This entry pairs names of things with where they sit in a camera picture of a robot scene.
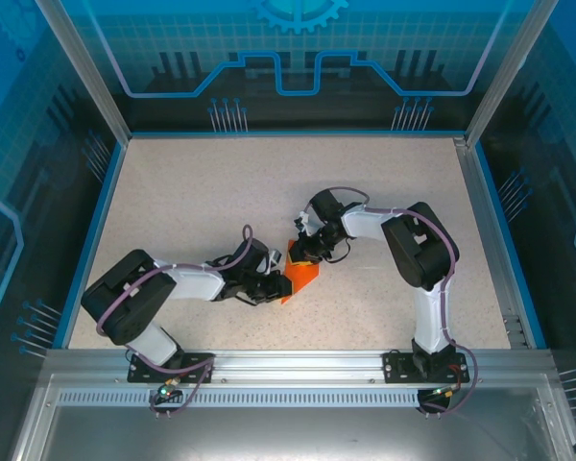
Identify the orange paper sheet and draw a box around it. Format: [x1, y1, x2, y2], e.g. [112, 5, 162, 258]
[280, 238, 322, 307]

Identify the brushed steel tray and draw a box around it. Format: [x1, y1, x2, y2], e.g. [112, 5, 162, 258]
[7, 373, 576, 461]

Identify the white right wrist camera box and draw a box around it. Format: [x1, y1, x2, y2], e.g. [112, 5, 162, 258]
[294, 210, 314, 237]

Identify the long aluminium mounting rail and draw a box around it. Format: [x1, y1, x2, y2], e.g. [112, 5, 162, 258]
[44, 349, 554, 385]

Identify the slotted grey cable duct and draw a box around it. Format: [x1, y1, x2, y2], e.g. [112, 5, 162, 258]
[56, 388, 467, 410]

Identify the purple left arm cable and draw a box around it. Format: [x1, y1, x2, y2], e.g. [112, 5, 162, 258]
[95, 224, 255, 419]

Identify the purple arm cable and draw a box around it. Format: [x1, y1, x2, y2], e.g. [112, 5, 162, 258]
[302, 185, 479, 415]
[95, 224, 255, 419]

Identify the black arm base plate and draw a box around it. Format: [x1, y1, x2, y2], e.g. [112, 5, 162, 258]
[127, 352, 216, 384]
[382, 350, 471, 384]

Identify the small cable connector plug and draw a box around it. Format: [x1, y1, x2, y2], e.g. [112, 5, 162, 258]
[429, 383, 462, 400]
[156, 376, 184, 400]

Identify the aluminium table edge rail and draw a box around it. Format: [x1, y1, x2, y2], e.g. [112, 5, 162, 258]
[452, 135, 533, 351]

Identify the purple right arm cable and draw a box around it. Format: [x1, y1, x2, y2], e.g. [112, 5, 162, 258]
[302, 185, 479, 415]

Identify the aluminium frame post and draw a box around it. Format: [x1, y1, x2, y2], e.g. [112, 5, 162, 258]
[464, 0, 562, 148]
[32, 0, 133, 144]

